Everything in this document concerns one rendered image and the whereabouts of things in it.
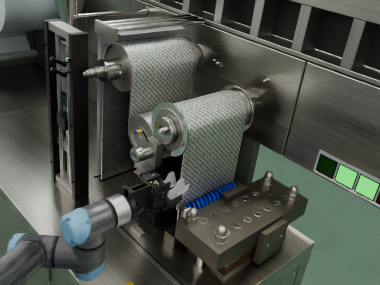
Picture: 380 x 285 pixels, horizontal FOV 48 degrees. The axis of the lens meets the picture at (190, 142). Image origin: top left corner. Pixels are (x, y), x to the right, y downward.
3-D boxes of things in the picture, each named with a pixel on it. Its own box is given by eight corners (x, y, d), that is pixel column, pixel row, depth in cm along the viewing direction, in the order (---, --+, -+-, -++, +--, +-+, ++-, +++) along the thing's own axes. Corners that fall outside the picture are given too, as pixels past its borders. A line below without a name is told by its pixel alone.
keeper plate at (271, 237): (252, 261, 120) (259, 231, 115) (273, 246, 127) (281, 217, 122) (259, 266, 119) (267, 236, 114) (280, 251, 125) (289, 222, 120)
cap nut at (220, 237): (210, 238, 109) (212, 225, 107) (219, 233, 111) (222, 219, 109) (220, 246, 107) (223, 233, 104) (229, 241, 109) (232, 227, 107)
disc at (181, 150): (149, 142, 119) (152, 94, 112) (151, 142, 120) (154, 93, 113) (184, 165, 110) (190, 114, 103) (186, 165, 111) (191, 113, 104)
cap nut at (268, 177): (259, 181, 135) (262, 169, 133) (266, 178, 137) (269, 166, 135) (268, 187, 133) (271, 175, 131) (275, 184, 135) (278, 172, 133)
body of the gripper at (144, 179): (173, 181, 106) (134, 198, 98) (170, 208, 110) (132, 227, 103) (154, 167, 111) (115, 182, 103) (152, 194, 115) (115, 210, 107)
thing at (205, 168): (176, 209, 119) (183, 152, 110) (231, 182, 134) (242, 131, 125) (177, 210, 119) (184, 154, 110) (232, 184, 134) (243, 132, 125)
